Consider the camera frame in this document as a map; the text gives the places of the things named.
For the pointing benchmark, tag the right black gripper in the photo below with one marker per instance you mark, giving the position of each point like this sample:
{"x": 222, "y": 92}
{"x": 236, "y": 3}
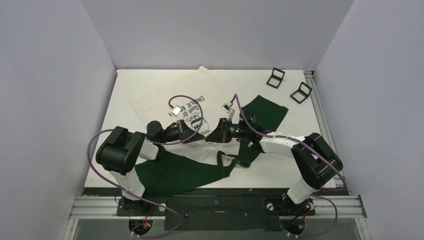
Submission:
{"x": 224, "y": 130}

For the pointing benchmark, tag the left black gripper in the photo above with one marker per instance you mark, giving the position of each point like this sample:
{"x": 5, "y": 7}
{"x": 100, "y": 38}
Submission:
{"x": 186, "y": 131}

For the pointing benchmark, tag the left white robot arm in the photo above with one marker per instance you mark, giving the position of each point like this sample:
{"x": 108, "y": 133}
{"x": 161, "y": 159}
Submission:
{"x": 120, "y": 151}

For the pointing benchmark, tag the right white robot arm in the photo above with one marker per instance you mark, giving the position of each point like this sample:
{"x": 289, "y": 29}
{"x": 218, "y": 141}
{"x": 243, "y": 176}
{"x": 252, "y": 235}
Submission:
{"x": 316, "y": 160}

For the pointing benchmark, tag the white and green t-shirt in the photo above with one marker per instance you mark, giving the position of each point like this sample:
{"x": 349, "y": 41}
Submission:
{"x": 185, "y": 166}

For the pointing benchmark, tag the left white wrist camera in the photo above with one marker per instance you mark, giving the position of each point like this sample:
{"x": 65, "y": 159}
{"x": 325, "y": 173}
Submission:
{"x": 175, "y": 111}

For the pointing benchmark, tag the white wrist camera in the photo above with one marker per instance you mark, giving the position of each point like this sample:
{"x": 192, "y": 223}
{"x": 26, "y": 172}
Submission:
{"x": 228, "y": 108}
{"x": 175, "y": 111}

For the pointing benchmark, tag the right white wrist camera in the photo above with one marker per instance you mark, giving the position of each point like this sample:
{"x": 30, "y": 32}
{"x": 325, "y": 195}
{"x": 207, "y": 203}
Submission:
{"x": 228, "y": 108}

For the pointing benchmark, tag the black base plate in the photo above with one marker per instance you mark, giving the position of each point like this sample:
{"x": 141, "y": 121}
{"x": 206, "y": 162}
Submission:
{"x": 213, "y": 209}

